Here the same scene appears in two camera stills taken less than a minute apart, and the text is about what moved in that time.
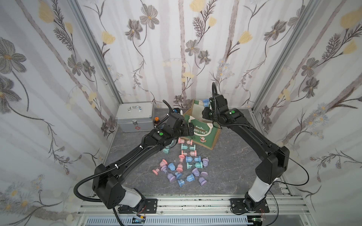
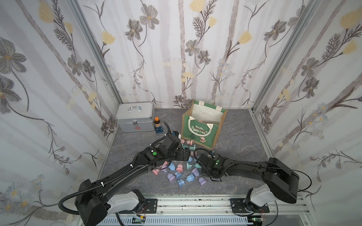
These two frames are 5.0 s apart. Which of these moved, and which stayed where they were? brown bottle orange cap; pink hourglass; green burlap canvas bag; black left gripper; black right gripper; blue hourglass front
Moved: black right gripper; black left gripper
Stayed: blue hourglass front; green burlap canvas bag; pink hourglass; brown bottle orange cap
